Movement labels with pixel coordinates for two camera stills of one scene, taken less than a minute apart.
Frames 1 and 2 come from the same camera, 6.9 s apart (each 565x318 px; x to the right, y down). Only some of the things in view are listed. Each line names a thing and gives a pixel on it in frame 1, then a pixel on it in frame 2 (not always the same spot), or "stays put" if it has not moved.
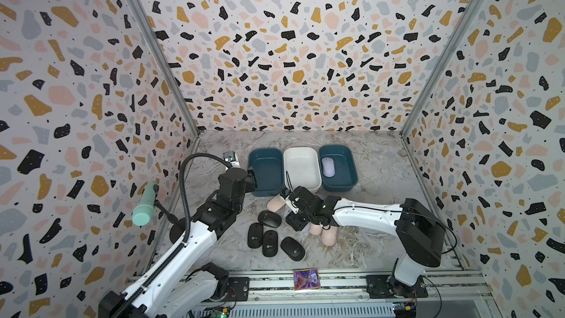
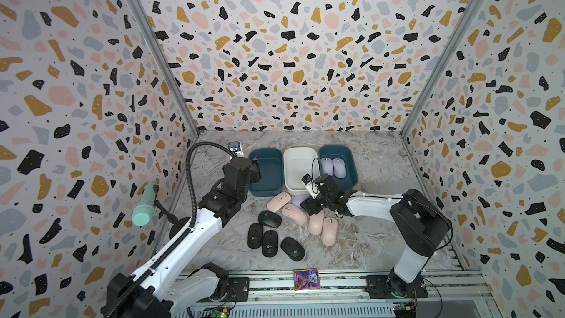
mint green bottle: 143,214 stays put
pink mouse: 328,237 stays put
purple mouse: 328,167 stays put
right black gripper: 293,222 → 310,204
